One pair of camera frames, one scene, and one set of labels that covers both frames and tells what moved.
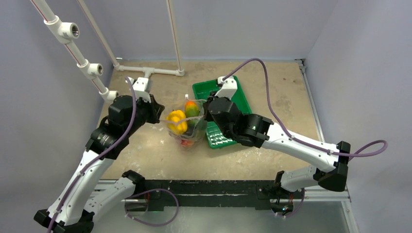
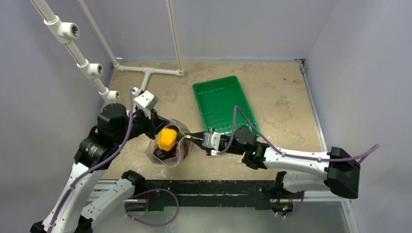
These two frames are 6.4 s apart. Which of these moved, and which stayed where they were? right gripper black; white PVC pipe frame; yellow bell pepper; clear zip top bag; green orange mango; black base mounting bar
Moved: yellow bell pepper; right gripper black; clear zip top bag; green orange mango
Stayed: white PVC pipe frame; black base mounting bar
